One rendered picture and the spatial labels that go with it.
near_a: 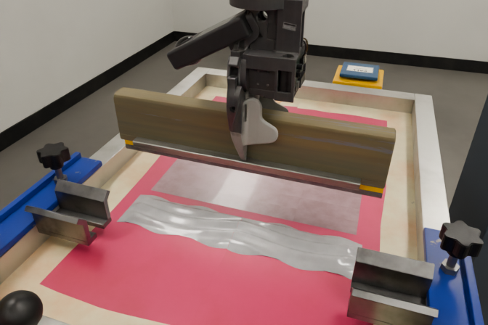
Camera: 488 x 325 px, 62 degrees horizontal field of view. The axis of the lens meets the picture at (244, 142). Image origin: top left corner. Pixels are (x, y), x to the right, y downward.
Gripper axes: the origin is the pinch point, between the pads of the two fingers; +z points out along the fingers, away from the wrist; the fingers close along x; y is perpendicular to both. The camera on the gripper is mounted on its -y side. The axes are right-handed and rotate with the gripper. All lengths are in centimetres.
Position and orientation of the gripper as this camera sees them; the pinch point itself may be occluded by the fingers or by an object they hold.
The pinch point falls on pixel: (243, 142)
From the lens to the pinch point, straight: 56.3
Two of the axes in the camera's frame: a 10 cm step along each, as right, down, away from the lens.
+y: 9.5, 1.6, -2.7
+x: 3.1, -4.9, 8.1
